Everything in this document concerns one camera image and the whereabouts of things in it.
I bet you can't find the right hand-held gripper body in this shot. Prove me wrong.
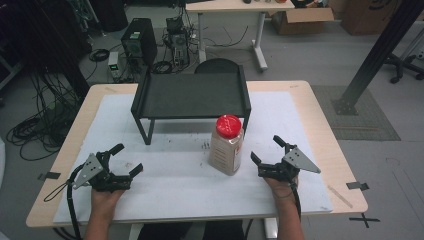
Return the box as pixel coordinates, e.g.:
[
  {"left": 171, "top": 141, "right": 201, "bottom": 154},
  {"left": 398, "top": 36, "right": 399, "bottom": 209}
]
[{"left": 257, "top": 143, "right": 322, "bottom": 183}]

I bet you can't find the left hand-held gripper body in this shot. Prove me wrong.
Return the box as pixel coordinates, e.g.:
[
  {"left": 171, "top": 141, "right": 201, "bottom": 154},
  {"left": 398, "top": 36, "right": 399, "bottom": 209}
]
[{"left": 71, "top": 151, "right": 134, "bottom": 193}]

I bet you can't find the red-lidded clear seasoning jar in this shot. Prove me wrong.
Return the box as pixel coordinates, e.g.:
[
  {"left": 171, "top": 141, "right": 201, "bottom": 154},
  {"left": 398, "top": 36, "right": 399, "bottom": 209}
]
[{"left": 207, "top": 114, "right": 245, "bottom": 177}]

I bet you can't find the black metal shelf rack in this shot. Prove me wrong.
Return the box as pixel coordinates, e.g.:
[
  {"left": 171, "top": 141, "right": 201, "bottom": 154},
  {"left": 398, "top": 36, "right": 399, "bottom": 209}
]
[{"left": 130, "top": 64, "right": 252, "bottom": 146}]

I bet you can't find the person's right hand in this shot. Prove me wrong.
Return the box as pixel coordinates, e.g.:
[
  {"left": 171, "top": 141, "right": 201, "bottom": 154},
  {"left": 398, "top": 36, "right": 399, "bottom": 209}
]
[{"left": 263, "top": 176, "right": 300, "bottom": 202}]

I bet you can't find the person's left hand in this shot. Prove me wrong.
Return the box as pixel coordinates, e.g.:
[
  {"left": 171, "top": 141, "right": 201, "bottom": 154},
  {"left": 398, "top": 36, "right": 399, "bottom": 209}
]
[{"left": 90, "top": 187, "right": 126, "bottom": 218}]

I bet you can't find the black tape strip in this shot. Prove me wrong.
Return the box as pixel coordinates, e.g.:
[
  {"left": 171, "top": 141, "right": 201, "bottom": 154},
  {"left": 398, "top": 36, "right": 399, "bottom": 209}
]
[
  {"left": 37, "top": 171, "right": 62, "bottom": 183},
  {"left": 345, "top": 181, "right": 370, "bottom": 192}
]

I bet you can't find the white foam mat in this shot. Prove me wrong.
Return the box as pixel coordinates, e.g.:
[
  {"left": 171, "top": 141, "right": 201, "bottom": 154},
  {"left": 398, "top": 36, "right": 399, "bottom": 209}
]
[{"left": 52, "top": 91, "right": 334, "bottom": 225}]

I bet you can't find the white table leg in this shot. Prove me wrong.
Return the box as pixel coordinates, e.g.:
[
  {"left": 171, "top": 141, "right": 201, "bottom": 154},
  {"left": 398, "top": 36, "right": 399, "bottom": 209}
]
[{"left": 264, "top": 217, "right": 280, "bottom": 240}]

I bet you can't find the thin wooden stick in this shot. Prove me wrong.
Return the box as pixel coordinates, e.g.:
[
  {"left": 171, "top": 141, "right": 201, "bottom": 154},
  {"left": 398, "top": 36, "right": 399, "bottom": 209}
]
[{"left": 326, "top": 184, "right": 354, "bottom": 210}]

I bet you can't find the grey power supply box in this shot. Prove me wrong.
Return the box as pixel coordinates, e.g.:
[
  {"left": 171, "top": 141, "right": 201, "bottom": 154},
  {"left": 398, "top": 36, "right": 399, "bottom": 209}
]
[{"left": 107, "top": 51, "right": 122, "bottom": 82}]

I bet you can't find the grey floor mat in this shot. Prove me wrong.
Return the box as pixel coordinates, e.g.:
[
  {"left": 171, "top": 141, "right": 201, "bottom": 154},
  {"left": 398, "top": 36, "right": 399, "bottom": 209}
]
[{"left": 310, "top": 84, "right": 402, "bottom": 142}]

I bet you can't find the black tape cross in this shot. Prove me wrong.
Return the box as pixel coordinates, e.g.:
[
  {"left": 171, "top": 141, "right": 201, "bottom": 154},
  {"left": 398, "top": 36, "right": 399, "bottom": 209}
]
[{"left": 348, "top": 212, "right": 381, "bottom": 230}]

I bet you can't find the black chair back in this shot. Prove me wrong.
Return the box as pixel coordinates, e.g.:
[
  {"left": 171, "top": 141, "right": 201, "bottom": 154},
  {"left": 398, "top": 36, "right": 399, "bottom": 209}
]
[{"left": 193, "top": 57, "right": 241, "bottom": 75}]

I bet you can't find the black computer tower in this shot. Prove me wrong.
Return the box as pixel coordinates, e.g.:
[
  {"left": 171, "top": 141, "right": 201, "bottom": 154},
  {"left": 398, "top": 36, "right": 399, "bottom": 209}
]
[{"left": 120, "top": 17, "right": 158, "bottom": 69}]

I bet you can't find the open cardboard box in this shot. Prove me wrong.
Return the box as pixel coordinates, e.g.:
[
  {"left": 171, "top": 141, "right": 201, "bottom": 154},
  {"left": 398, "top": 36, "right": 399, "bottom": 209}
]
[{"left": 270, "top": 6, "right": 335, "bottom": 37}]

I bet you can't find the black metal stand beam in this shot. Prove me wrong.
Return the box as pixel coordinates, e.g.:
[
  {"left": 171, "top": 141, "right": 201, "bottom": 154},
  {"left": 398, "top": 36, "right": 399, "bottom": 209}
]
[{"left": 331, "top": 0, "right": 424, "bottom": 117}]

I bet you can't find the white-legged wooden desk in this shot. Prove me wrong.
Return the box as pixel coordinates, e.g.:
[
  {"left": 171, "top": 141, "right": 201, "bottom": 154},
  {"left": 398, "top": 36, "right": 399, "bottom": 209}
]
[{"left": 184, "top": 0, "right": 297, "bottom": 73}]

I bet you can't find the black office chair base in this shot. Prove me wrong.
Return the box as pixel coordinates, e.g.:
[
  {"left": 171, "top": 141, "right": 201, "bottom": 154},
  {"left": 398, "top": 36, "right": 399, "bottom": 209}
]
[{"left": 382, "top": 52, "right": 424, "bottom": 85}]

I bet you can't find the large closed cardboard box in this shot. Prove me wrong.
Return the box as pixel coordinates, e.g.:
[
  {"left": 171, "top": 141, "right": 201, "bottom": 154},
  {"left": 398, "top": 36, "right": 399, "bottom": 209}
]
[{"left": 339, "top": 0, "right": 403, "bottom": 37}]

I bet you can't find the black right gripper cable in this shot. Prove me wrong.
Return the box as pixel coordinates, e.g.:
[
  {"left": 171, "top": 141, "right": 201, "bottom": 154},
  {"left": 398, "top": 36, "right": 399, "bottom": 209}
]
[{"left": 289, "top": 179, "right": 303, "bottom": 222}]

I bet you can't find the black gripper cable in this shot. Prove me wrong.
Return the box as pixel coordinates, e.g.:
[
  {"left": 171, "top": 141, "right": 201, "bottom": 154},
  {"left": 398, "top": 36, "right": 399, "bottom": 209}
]
[
  {"left": 289, "top": 179, "right": 303, "bottom": 222},
  {"left": 43, "top": 164, "right": 85, "bottom": 240}
]

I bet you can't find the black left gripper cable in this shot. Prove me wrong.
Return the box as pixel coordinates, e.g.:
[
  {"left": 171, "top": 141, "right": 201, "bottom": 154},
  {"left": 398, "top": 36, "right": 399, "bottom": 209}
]
[{"left": 43, "top": 164, "right": 85, "bottom": 240}]

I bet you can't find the tangle of black floor cables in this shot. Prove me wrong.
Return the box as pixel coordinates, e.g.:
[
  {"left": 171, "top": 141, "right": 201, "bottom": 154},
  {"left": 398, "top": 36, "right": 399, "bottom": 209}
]
[{"left": 5, "top": 71, "right": 88, "bottom": 162}]

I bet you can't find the coiled black cable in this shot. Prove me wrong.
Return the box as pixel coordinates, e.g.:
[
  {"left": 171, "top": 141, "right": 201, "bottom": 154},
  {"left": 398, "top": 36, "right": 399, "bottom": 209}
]
[{"left": 88, "top": 48, "right": 111, "bottom": 63}]

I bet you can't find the open-frame computer case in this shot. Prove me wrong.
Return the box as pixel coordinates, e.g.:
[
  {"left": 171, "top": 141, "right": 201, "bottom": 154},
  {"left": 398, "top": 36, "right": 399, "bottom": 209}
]
[{"left": 164, "top": 16, "right": 191, "bottom": 69}]

